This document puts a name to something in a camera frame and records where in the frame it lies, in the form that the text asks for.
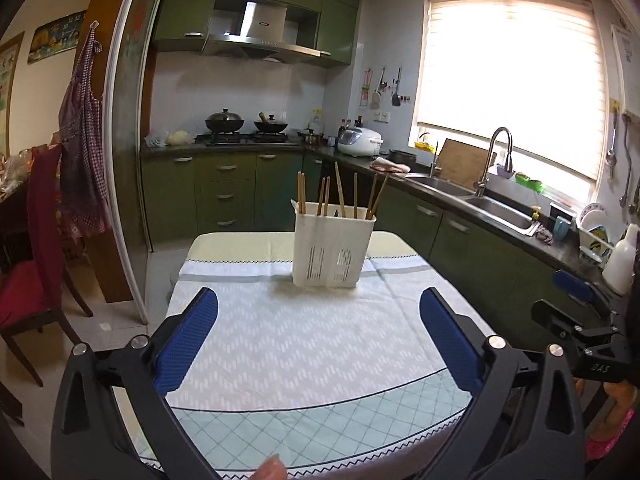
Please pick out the framed wall picture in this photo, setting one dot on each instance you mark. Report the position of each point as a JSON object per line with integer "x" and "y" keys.
{"x": 11, "y": 95}

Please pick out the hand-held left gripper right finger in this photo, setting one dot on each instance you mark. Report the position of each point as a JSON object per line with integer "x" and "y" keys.
{"x": 450, "y": 345}

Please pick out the pink patterned clothing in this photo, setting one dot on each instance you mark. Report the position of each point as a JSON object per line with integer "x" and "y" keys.
{"x": 602, "y": 447}

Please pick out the white patterned tablecloth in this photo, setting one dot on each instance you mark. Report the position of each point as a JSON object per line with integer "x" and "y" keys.
{"x": 310, "y": 340}

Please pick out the white wall paper sheet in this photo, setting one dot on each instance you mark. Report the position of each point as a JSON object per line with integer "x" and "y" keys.
{"x": 625, "y": 70}

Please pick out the black gas stove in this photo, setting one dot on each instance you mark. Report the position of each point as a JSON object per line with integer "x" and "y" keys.
{"x": 245, "y": 138}

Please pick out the dark kitchen countertop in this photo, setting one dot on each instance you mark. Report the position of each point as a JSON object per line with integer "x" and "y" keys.
{"x": 565, "y": 252}

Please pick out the white window blind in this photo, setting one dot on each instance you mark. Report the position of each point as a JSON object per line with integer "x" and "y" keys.
{"x": 510, "y": 80}

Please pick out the black wok with utensil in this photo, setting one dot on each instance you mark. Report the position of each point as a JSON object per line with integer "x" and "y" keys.
{"x": 271, "y": 126}

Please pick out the yellow package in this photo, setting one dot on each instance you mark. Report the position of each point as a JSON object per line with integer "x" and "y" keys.
{"x": 425, "y": 146}

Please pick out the white wall socket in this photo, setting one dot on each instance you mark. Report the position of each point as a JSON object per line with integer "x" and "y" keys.
{"x": 382, "y": 117}

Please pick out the dish rack with plates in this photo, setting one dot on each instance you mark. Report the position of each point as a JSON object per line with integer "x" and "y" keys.
{"x": 595, "y": 235}

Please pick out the set of wooden chopsticks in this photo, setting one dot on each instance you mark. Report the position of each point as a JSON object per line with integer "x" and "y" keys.
{"x": 302, "y": 192}

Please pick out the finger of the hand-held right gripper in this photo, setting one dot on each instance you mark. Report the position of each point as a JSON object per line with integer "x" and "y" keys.
{"x": 575, "y": 286}
{"x": 552, "y": 316}

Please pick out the dark sauce bottles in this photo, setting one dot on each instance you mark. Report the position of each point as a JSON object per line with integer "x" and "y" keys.
{"x": 351, "y": 125}

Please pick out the pink cloth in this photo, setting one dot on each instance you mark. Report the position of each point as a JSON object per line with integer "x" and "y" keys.
{"x": 389, "y": 165}

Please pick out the steel kitchen faucet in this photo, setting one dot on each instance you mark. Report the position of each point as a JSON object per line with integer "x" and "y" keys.
{"x": 482, "y": 170}

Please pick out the small steel pot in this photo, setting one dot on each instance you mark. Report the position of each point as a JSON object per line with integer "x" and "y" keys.
{"x": 312, "y": 138}

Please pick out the teal mug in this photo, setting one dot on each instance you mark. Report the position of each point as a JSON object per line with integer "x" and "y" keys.
{"x": 561, "y": 229}

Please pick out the stainless steel double sink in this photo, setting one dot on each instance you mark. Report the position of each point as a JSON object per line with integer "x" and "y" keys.
{"x": 500, "y": 210}

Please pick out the white hanging spatula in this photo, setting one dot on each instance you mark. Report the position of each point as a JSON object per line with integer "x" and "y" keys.
{"x": 376, "y": 99}

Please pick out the dark red chair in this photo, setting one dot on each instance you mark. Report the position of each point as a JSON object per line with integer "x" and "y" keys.
{"x": 45, "y": 220}

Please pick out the person's right hand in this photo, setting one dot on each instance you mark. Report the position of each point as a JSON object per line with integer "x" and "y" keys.
{"x": 617, "y": 402}

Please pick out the wooden door pillar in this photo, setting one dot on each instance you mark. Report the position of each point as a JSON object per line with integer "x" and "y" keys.
{"x": 107, "y": 240}

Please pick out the white plastic bottle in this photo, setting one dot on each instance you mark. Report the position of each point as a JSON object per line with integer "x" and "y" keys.
{"x": 622, "y": 265}

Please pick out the person's left hand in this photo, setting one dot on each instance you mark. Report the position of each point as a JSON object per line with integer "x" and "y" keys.
{"x": 270, "y": 470}

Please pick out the black hanging spatula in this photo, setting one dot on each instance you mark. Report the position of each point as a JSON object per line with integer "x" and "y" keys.
{"x": 396, "y": 97}

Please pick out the hanging steel ladle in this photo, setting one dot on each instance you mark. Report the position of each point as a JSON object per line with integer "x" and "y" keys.
{"x": 611, "y": 155}

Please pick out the wooden cutting board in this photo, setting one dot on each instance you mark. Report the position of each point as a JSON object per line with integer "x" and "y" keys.
{"x": 465, "y": 162}

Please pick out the white plastic chopstick holder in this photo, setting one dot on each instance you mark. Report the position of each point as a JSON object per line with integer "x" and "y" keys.
{"x": 330, "y": 240}

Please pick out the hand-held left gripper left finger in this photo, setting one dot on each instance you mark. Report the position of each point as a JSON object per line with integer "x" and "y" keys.
{"x": 185, "y": 340}

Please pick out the purple checked apron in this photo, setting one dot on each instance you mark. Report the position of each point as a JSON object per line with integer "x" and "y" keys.
{"x": 82, "y": 160}

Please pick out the green lower kitchen cabinets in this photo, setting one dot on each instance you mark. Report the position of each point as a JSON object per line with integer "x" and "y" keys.
{"x": 225, "y": 195}

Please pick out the green upper kitchen cabinets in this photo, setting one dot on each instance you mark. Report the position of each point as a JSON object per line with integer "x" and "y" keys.
{"x": 340, "y": 30}

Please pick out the stainless steel range hood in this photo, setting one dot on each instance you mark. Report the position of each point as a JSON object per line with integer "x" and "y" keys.
{"x": 260, "y": 47}

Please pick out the white rice cooker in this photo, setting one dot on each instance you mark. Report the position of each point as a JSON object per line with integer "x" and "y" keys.
{"x": 359, "y": 141}

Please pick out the cooking oil bottle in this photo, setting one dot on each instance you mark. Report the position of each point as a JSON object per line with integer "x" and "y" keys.
{"x": 316, "y": 121}

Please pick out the green plastic container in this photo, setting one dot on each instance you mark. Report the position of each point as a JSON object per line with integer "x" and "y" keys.
{"x": 530, "y": 182}

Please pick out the pale plastic bag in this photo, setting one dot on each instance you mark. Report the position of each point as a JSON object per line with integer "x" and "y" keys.
{"x": 177, "y": 138}

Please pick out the black wok with lid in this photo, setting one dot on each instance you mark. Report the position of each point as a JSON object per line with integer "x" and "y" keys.
{"x": 225, "y": 121}

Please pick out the white sliding door frame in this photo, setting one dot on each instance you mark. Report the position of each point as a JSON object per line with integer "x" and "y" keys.
{"x": 120, "y": 160}

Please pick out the green kitchen cabinets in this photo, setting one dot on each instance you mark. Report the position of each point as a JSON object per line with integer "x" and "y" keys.
{"x": 340, "y": 30}
{"x": 225, "y": 195}

